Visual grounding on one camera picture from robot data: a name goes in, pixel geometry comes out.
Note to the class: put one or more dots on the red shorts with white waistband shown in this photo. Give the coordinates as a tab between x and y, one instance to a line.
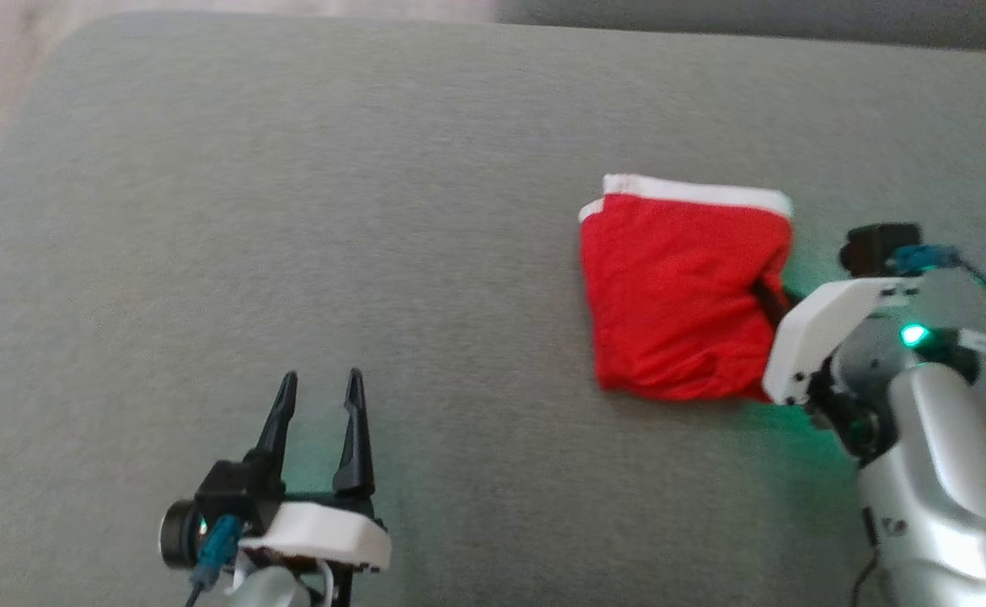
670	295

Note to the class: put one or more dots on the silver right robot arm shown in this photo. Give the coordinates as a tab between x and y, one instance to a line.
940	472

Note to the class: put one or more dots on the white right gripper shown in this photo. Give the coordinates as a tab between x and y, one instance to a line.
813	333

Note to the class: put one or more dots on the grey fabric sofa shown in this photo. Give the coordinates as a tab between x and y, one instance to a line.
291	253

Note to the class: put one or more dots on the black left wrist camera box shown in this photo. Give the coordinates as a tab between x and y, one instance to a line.
232	493

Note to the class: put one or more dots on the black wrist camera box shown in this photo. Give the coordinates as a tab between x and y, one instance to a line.
232	493
876	246

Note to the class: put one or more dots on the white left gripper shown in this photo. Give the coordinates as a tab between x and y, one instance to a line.
324	535

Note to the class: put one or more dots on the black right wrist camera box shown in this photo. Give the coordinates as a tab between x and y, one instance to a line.
876	246

